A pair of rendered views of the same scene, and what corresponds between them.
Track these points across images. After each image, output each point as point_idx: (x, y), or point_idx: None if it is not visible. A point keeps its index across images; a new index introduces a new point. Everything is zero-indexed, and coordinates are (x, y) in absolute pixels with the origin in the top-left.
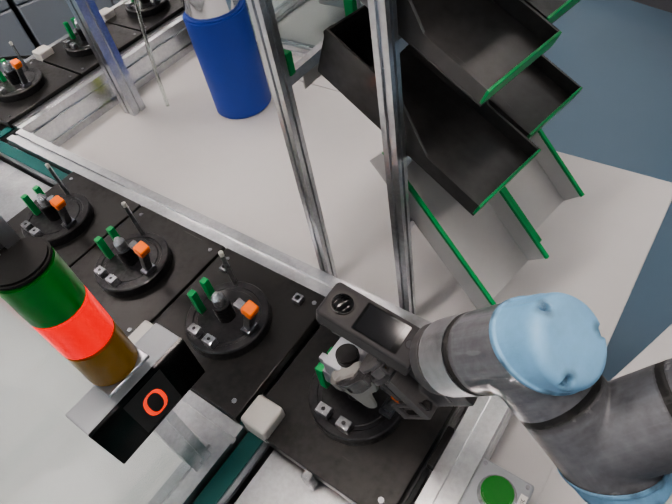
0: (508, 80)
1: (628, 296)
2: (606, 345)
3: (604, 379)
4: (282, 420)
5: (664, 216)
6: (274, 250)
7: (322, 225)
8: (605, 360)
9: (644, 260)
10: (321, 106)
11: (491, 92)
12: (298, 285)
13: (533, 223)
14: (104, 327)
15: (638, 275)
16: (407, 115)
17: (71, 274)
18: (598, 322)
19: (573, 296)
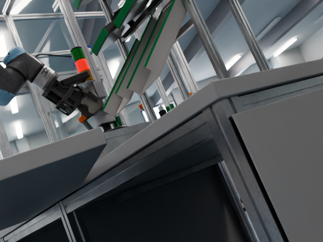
0: (78, 0)
1: (119, 146)
2: (97, 161)
3: (6, 68)
4: None
5: (176, 106)
6: None
7: (180, 87)
8: (4, 58)
9: (140, 131)
10: None
11: (74, 5)
12: None
13: (147, 84)
14: (80, 68)
15: (131, 138)
16: (113, 19)
17: (77, 54)
18: (8, 51)
19: (15, 46)
